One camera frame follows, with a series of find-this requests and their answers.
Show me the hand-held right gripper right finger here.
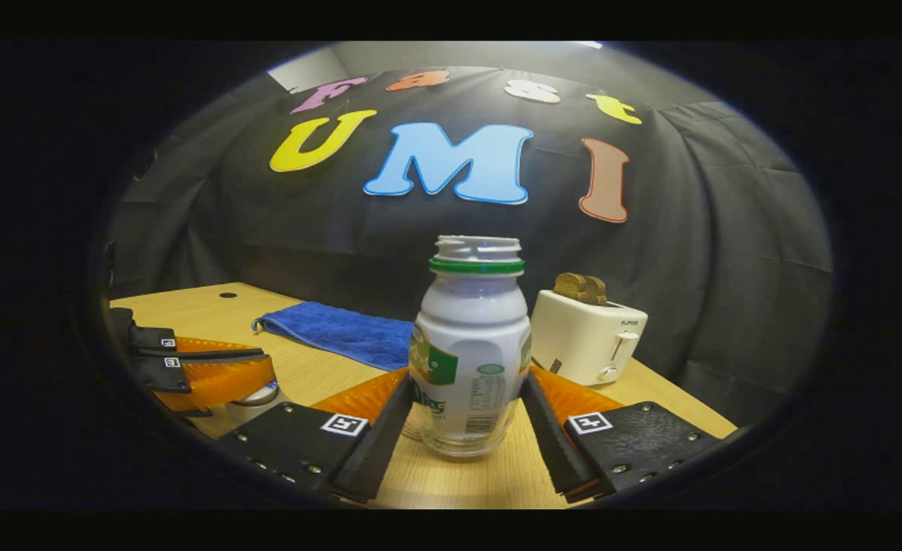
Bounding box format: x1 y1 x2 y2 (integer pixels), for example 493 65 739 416
519 366 723 504

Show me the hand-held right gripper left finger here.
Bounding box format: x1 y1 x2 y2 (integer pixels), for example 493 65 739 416
217 367 415 504

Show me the black backdrop cloth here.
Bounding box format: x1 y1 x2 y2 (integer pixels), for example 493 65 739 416
110 67 834 429

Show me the white plastic water bottle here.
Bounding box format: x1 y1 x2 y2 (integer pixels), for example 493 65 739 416
408 234 533 458

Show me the blue towel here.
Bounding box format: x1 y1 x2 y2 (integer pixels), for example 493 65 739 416
251 301 415 373

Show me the white toaster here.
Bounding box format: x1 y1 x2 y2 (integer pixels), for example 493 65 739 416
530 289 649 386

